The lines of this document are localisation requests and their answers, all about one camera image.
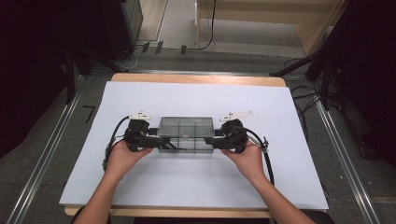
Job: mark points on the clear plastic compartment box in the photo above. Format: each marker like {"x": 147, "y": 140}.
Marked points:
{"x": 186, "y": 127}

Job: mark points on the person's left hand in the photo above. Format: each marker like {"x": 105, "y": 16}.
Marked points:
{"x": 121, "y": 161}

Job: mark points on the wooden table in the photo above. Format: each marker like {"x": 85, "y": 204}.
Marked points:
{"x": 199, "y": 78}

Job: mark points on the dark curtain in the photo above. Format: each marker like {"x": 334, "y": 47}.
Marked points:
{"x": 28, "y": 77}
{"x": 370, "y": 77}

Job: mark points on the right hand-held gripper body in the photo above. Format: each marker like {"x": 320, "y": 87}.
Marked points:
{"x": 236, "y": 137}

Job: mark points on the person's right hand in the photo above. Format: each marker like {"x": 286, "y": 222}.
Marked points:
{"x": 250, "y": 161}

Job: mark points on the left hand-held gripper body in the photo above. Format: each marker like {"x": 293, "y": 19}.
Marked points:
{"x": 137, "y": 137}

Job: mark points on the metal floor rail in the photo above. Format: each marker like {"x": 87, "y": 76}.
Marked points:
{"x": 43, "y": 161}
{"x": 345, "y": 161}

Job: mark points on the white table sheet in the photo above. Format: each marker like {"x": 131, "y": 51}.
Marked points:
{"x": 193, "y": 180}

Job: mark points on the black floor tape strip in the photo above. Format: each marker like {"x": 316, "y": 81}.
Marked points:
{"x": 159, "y": 47}
{"x": 183, "y": 49}
{"x": 145, "y": 47}

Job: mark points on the light wooden shelf unit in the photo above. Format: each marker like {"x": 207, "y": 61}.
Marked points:
{"x": 311, "y": 28}

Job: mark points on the black tripod stand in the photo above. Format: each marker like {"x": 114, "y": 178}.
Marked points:
{"x": 71, "y": 77}
{"x": 325, "y": 87}

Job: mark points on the black cabinet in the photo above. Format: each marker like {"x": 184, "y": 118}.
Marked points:
{"x": 121, "y": 28}

